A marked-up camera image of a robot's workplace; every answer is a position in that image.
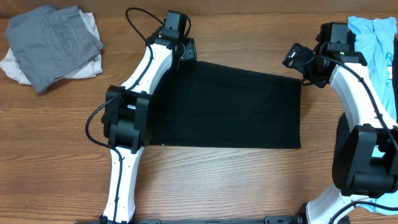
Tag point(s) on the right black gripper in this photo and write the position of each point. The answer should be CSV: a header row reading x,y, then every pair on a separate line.
x,y
310,72

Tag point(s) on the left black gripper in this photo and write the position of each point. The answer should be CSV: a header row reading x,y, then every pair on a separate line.
x,y
189,49

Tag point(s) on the black polo shirt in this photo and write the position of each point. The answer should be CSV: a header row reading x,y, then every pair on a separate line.
x,y
210,105

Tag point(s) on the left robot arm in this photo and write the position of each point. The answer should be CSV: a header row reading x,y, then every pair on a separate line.
x,y
126,111

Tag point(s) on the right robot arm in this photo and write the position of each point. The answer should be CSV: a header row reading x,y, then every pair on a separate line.
x,y
365,166

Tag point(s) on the light blue t-shirt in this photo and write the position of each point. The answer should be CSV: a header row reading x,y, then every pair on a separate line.
x,y
375,40

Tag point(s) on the black garment under pile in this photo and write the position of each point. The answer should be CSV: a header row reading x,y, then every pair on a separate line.
x,y
342,131

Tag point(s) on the grey folded trousers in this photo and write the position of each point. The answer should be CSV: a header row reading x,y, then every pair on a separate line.
x,y
49,43

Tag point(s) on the white folded garment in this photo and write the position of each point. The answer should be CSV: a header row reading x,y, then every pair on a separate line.
x,y
10,65

